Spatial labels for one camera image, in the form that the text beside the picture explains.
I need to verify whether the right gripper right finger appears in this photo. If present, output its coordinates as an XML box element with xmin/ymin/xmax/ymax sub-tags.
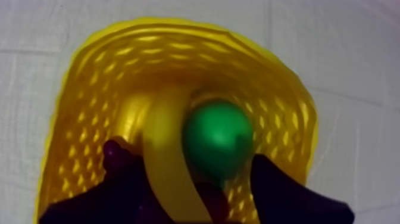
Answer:
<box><xmin>250</xmin><ymin>154</ymin><xmax>355</xmax><ymax>224</ymax></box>

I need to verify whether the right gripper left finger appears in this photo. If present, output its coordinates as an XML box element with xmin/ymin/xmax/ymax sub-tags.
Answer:
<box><xmin>38</xmin><ymin>139</ymin><xmax>176</xmax><ymax>224</ymax></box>

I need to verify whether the yellow toy banana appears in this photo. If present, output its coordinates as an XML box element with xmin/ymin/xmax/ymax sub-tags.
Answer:
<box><xmin>117</xmin><ymin>91</ymin><xmax>213</xmax><ymax>224</ymax></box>

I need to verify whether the yellow plastic basket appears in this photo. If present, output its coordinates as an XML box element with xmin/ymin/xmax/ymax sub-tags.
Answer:
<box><xmin>32</xmin><ymin>17</ymin><xmax>320</xmax><ymax>224</ymax></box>

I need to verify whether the green toy pear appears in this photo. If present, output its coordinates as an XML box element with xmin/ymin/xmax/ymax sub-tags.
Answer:
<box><xmin>182</xmin><ymin>99</ymin><xmax>255</xmax><ymax>190</ymax></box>

